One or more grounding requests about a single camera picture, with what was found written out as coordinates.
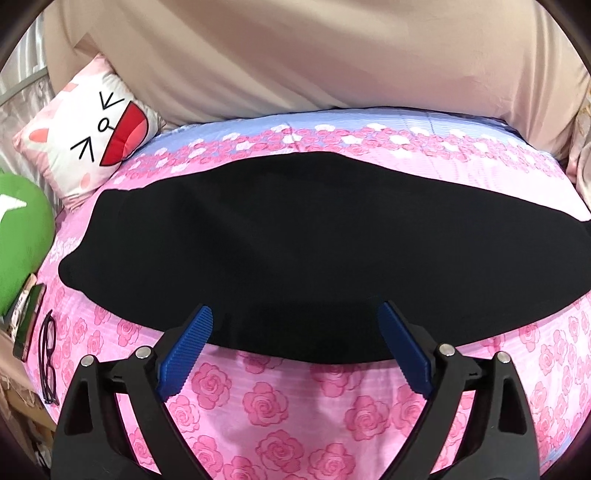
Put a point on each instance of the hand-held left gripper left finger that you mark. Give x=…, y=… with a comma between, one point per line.
x=184, y=353

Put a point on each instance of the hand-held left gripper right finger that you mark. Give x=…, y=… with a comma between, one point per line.
x=406, y=353

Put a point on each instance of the black pants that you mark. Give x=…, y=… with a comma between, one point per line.
x=300, y=240

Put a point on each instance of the pink rose bedsheet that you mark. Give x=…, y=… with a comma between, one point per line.
x=277, y=415

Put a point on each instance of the dark framed eyeglasses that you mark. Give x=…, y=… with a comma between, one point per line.
x=46, y=358

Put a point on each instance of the smartphone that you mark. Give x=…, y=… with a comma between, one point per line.
x=30, y=318

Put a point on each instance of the green plush cushion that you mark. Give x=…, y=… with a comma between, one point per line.
x=23, y=240

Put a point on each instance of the cat face pillow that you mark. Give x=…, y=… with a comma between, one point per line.
x=69, y=129

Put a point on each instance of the pale floral cloth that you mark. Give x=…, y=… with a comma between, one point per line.
x=582, y=152

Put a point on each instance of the white satin curtain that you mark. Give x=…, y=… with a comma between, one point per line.
x=18, y=110

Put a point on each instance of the beige backdrop cloth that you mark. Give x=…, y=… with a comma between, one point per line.
x=300, y=55

